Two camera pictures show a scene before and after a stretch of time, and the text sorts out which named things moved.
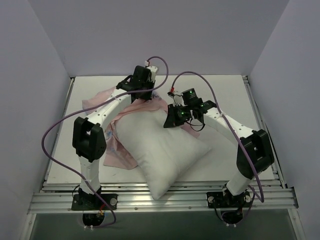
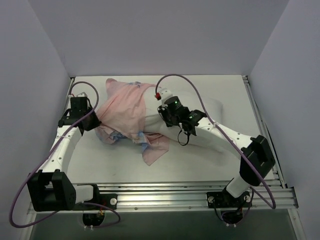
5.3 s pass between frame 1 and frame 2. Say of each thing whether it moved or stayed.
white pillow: moved
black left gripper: moved
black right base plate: stayed
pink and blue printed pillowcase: moved
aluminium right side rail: stayed
